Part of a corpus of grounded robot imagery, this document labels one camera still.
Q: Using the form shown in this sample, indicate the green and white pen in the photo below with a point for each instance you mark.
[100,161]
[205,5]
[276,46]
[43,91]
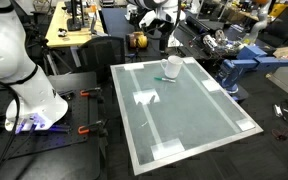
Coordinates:
[164,79]

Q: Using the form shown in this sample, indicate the white ceramic mug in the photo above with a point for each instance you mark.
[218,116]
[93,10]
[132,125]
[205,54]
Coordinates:
[172,66]

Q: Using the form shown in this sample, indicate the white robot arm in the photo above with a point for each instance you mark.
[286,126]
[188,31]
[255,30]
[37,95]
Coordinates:
[37,104]

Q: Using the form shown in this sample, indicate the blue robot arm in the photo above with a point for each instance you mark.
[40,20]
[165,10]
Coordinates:
[248,59]

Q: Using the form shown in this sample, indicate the glass table top panel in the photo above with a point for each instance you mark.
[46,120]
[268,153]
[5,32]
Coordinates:
[166,122]

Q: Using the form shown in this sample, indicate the upper orange black clamp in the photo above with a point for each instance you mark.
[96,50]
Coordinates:
[95,93]

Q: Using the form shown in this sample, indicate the orange black clamp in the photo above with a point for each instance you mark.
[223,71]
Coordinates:
[95,93]
[98,126]

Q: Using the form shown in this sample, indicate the black office chair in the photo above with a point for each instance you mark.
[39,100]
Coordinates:
[98,54]

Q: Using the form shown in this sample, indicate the lower orange black clamp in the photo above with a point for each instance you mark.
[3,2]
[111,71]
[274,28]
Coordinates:
[98,126]

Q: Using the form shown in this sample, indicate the yellow cable reel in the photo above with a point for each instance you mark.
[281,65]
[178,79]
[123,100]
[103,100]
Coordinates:
[137,40]

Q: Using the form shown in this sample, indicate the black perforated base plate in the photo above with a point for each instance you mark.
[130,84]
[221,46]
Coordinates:
[82,111]

